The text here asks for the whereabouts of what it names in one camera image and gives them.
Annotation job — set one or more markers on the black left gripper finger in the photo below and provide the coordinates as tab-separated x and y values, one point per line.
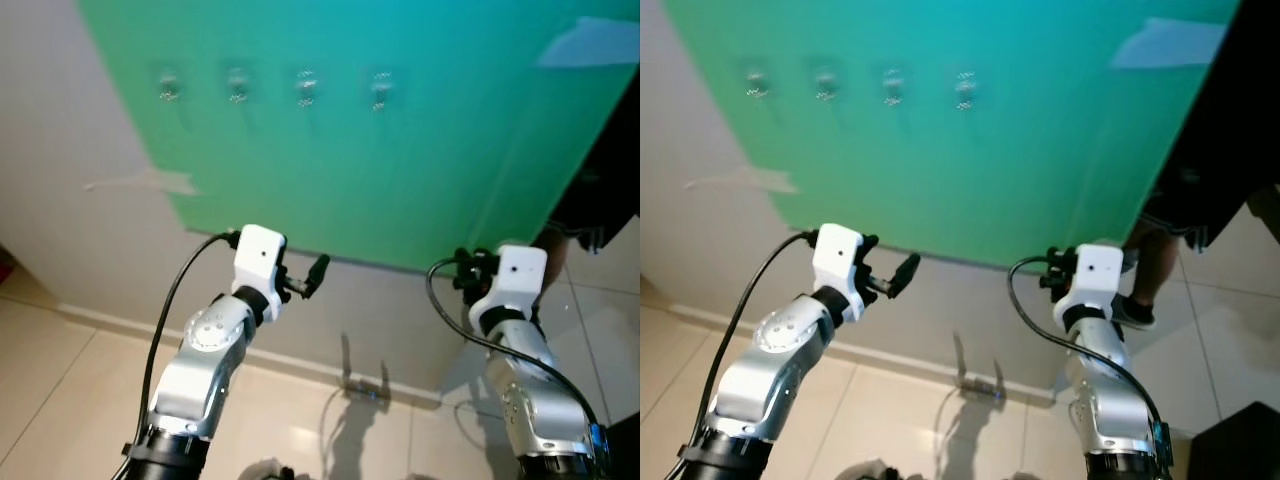
909	277
902	270
314	270
320	277

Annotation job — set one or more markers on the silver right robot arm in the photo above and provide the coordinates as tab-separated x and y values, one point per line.
530	400
1110	400

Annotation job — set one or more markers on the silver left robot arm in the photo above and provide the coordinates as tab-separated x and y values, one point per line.
775	350
200	350

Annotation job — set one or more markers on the clear adhesive metal hook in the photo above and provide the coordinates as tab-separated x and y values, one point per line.
893	87
826	85
238	86
381	90
966	90
168	86
306	88
757	84

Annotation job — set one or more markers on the person in black shorts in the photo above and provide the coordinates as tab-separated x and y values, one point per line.
1220	120
610	180

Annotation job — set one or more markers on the black furniture corner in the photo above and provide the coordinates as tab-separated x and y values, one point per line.
1240	445
628	450

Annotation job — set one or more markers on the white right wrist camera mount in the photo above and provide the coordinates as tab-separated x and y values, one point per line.
518	275
1095	275

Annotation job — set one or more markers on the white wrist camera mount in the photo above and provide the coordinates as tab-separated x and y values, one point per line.
838	255
258	255
1095	275
518	275

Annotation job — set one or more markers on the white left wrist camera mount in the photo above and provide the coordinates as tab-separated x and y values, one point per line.
838	255
258	255

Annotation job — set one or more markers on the metal floor bracket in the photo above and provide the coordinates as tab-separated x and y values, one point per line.
365	385
980	385

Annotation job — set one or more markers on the green wall board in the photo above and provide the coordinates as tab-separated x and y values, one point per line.
1000	160
400	150

